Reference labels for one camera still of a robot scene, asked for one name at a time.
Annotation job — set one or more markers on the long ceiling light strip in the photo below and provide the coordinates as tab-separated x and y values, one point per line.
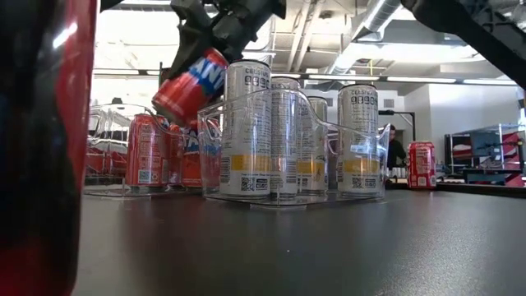
419	80

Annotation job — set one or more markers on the clear plastic storage bin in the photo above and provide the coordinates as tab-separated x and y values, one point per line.
370	193
102	192

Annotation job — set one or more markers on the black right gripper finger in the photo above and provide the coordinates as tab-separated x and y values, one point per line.
191	33

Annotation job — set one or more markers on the dark computer monitor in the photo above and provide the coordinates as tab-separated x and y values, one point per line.
481	144

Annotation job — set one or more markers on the metal frame rack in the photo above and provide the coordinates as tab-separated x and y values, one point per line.
500	140

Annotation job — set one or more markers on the round black wall object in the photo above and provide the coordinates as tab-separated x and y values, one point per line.
117	100

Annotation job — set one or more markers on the silver ventilation duct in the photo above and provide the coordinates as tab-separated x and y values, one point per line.
361	24

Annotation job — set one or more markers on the person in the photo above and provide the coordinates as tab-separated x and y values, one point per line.
394	148

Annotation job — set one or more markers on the white Celsius energy drink can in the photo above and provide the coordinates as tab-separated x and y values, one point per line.
246	78
357	164
318	111
285	135

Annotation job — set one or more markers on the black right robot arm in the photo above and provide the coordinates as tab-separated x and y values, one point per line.
472	29

